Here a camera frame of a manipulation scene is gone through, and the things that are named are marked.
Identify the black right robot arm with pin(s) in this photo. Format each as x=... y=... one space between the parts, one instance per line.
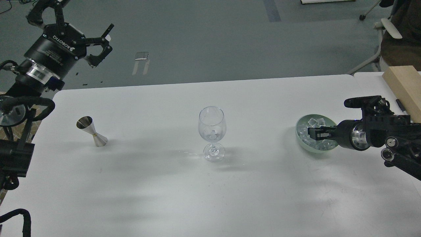
x=378 y=127

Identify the light wooden block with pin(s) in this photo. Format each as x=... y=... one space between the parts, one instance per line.
x=405 y=83

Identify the clear wine glass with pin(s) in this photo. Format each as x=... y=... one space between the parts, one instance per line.
x=212 y=127

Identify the white office chair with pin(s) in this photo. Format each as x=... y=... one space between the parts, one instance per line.
x=383 y=26

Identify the pile of clear ice cubes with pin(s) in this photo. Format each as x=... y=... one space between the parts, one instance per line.
x=315 y=122

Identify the black marker pen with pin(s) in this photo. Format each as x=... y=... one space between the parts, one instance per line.
x=401 y=106

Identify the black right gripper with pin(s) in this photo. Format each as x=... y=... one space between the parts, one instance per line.
x=349 y=134

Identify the tan checkered cushion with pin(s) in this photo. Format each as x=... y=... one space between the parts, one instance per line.
x=20 y=118

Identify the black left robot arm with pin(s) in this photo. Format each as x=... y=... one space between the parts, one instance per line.
x=33 y=79

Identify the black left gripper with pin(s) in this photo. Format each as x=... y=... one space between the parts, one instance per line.
x=61 y=45

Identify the green bowl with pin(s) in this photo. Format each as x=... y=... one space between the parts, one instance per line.
x=301 y=144

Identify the steel double jigger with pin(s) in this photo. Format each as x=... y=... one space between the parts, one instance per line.
x=86 y=124

